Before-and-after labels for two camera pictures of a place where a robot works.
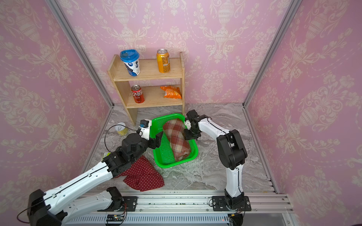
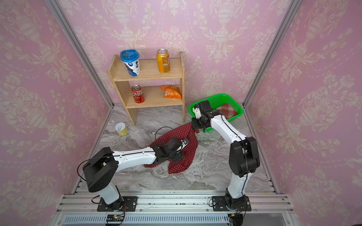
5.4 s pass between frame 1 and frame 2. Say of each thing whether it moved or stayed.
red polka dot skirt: moved
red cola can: stayed
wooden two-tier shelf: stayed
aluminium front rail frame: stayed
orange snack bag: stayed
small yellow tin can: stayed
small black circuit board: stayed
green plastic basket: moved
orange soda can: stayed
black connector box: stayed
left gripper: moved
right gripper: moved
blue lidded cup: stayed
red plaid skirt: moved
